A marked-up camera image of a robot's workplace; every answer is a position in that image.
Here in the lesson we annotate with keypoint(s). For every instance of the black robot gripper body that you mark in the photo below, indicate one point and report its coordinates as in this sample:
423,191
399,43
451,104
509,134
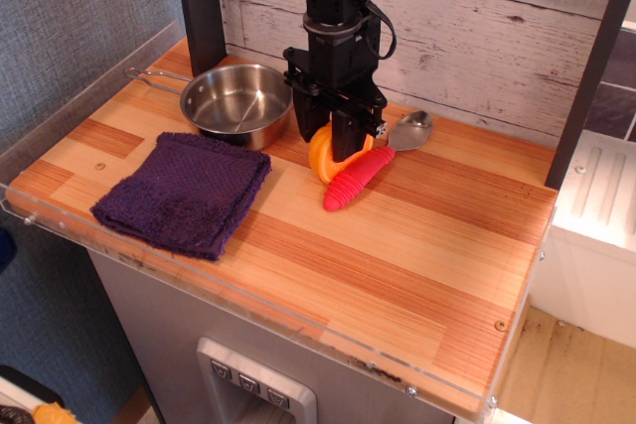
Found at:
341,63

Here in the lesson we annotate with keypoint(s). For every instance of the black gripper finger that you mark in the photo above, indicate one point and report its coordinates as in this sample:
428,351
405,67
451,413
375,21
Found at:
350,130
311,111

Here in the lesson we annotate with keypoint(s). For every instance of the orange toy half slice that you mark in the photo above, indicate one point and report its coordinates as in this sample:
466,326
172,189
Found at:
320,154

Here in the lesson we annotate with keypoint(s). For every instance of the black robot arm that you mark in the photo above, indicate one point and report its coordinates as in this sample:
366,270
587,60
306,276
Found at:
347,13

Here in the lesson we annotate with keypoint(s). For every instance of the purple folded rag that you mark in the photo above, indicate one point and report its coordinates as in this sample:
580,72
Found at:
188,197

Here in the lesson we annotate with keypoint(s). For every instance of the small steel saucepan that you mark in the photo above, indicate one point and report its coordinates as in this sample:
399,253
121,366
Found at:
245,105

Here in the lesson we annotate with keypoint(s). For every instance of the clear acrylic edge guard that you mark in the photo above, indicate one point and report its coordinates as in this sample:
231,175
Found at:
419,287

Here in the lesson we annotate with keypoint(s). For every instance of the white toy sink drainboard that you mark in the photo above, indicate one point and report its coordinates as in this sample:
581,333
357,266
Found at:
597,196

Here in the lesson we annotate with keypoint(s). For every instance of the silver dispenser panel with buttons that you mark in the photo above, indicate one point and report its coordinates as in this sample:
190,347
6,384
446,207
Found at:
242,390

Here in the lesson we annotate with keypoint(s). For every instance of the orange object bottom left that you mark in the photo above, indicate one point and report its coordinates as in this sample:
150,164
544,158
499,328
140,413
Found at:
53,413

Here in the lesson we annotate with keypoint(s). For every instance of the red handled metal spoon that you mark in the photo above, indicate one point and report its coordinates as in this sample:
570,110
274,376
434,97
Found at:
409,133

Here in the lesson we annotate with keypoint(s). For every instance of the dark left wooden post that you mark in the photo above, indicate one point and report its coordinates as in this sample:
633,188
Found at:
205,33

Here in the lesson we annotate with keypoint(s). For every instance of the dark wooden post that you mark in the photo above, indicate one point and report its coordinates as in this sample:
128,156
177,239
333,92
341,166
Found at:
205,33
600,53

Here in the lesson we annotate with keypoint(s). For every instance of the dark right wooden post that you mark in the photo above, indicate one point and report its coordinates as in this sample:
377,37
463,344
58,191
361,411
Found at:
600,53

